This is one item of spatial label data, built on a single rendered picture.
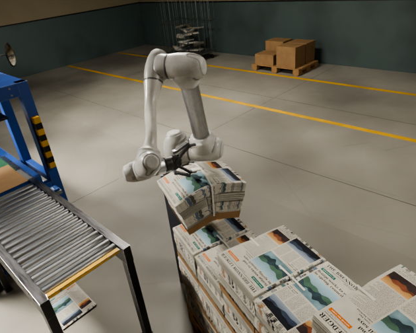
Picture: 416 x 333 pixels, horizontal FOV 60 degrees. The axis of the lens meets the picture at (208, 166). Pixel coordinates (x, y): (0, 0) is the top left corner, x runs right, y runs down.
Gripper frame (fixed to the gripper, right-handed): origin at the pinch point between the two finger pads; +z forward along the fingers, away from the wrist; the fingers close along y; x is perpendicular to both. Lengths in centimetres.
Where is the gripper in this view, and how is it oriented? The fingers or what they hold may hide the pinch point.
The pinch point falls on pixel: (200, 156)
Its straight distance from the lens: 192.5
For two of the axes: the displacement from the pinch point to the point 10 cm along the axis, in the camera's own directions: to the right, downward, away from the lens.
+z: 9.0, -2.2, 3.8
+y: 0.1, 8.8, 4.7
